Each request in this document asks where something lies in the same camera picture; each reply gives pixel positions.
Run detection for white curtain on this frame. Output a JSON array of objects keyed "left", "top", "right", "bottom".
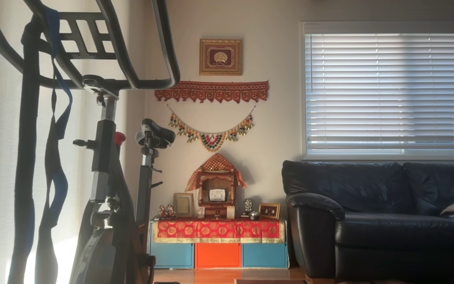
[{"left": 0, "top": 0, "right": 149, "bottom": 284}]

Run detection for blue orange low cabinet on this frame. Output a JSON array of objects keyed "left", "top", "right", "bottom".
[{"left": 148, "top": 219, "right": 289, "bottom": 269}]

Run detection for small wooden shrine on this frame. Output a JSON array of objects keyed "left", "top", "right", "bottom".
[{"left": 186, "top": 153, "right": 247, "bottom": 219}]

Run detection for white window blinds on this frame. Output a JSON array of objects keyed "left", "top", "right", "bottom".
[{"left": 305, "top": 34, "right": 454, "bottom": 155}]

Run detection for white window frame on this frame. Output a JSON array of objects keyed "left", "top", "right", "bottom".
[{"left": 300, "top": 22, "right": 454, "bottom": 161}]

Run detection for red gold brocade cloth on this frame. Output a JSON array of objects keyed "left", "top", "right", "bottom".
[{"left": 152, "top": 219, "right": 286, "bottom": 243}]

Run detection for red embroidered wall hanging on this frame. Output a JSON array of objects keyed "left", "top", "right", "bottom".
[{"left": 155, "top": 81, "right": 269, "bottom": 104}]

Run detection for gold framed wall picture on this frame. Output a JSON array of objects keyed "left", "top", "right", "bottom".
[{"left": 199, "top": 39, "right": 243, "bottom": 76}]

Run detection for small dark framed picture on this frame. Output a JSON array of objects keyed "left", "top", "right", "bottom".
[{"left": 259, "top": 203, "right": 281, "bottom": 220}]

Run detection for black leather sofa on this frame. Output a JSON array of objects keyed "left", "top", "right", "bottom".
[{"left": 281, "top": 160, "right": 454, "bottom": 280}]

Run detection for black exercise bike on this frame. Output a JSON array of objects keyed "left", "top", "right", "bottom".
[{"left": 0, "top": 0, "right": 181, "bottom": 284}]

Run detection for black hanging strap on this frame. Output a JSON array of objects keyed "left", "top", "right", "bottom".
[{"left": 8, "top": 15, "right": 41, "bottom": 284}]

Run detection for small colourful figurines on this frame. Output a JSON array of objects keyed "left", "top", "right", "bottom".
[{"left": 158, "top": 204, "right": 177, "bottom": 219}]

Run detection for gold standing picture frame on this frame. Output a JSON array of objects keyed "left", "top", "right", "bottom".
[{"left": 173, "top": 192, "right": 195, "bottom": 218}]

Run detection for beaded wall garland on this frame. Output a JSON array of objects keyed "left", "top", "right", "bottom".
[{"left": 167, "top": 105, "right": 256, "bottom": 153}]

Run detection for blue hanging strap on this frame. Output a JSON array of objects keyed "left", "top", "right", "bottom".
[{"left": 34, "top": 6, "right": 74, "bottom": 284}]

